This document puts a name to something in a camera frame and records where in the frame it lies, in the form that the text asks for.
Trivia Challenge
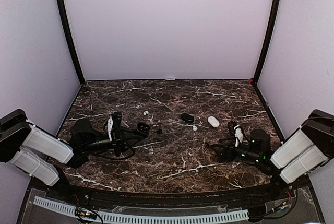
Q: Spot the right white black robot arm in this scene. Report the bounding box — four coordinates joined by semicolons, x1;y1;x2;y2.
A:
209;110;333;200

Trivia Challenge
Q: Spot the black oval charging case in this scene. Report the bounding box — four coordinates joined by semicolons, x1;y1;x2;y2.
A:
181;113;195;123

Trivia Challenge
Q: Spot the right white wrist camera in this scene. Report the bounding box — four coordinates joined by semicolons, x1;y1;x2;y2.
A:
228;121;244;147

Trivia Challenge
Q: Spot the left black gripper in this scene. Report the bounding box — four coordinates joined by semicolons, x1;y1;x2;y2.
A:
82;126;142;157

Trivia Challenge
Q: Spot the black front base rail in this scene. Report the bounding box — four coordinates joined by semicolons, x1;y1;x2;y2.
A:
26;175;311;209

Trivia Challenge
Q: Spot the black frame post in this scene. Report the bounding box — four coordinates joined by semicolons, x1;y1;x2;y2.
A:
56;0;86;86
252;0;280;86

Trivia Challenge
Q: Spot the black round charging case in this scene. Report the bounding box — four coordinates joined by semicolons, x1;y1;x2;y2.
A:
135;122;151;136

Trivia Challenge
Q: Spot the left black frame post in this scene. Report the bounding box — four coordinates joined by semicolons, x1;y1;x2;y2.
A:
56;0;86;86

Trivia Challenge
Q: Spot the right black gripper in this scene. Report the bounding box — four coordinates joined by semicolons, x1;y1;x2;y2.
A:
211;137;261;164

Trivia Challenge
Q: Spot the white oval charging case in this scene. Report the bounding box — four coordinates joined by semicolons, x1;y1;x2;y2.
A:
207;116;220;128

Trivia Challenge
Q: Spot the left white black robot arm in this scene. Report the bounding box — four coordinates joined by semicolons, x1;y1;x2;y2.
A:
1;109;151;201

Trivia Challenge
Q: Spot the white slotted cable duct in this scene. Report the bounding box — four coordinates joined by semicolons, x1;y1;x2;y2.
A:
33;196;249;223

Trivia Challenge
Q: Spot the right black frame post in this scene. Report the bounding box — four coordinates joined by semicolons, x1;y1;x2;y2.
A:
252;0;280;86

